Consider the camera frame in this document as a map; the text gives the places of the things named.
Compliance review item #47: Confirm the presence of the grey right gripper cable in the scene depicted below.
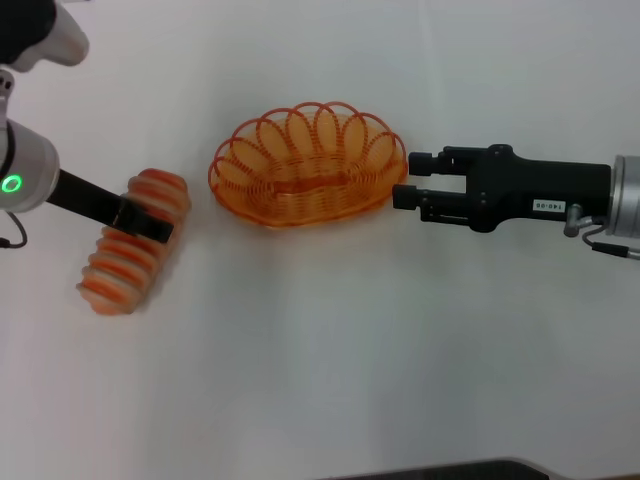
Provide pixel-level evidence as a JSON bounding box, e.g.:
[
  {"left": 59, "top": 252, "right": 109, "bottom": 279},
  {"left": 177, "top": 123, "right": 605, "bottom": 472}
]
[{"left": 563, "top": 202, "right": 640, "bottom": 261}]

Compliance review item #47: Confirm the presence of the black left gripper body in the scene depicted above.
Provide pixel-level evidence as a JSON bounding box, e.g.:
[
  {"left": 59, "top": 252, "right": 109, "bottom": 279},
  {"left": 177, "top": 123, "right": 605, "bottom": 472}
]
[{"left": 47, "top": 168, "right": 124, "bottom": 224}]

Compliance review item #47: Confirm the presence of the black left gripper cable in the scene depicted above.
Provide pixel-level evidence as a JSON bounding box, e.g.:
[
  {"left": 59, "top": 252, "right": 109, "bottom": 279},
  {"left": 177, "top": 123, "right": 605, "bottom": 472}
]
[{"left": 0, "top": 209, "right": 29, "bottom": 250}]

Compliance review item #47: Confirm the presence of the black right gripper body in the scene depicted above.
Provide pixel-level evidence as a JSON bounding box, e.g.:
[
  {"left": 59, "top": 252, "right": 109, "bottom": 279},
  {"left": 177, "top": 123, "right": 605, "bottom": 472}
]
[{"left": 464, "top": 143, "right": 614, "bottom": 234}]

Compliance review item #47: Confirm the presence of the orange wire basket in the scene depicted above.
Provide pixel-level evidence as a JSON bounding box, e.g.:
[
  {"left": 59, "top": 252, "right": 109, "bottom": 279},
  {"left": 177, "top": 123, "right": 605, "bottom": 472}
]
[{"left": 207, "top": 101, "right": 409, "bottom": 229}]

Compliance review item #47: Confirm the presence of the dark robot torso edge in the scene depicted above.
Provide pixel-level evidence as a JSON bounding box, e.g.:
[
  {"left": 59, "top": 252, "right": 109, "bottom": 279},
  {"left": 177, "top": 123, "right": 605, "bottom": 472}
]
[{"left": 324, "top": 457, "right": 566, "bottom": 480}]

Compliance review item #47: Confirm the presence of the orange striped bread loaf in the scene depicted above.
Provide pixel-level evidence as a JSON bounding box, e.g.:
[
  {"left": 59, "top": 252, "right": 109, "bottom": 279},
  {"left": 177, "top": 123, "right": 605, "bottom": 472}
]
[{"left": 75, "top": 168, "right": 194, "bottom": 317}]

